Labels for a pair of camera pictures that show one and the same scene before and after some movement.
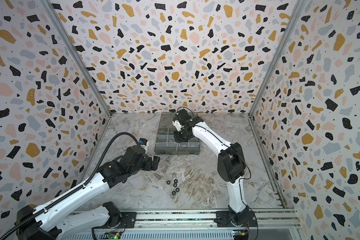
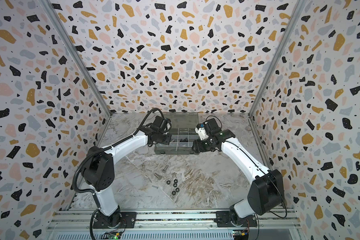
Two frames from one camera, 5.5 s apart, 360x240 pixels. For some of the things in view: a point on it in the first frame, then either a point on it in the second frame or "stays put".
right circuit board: (240, 234) stays put
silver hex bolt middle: (164, 170) stays put
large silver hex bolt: (159, 177) stays put
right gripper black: (180, 132) to (198, 146)
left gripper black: (150, 166) to (168, 138)
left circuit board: (111, 235) stays put
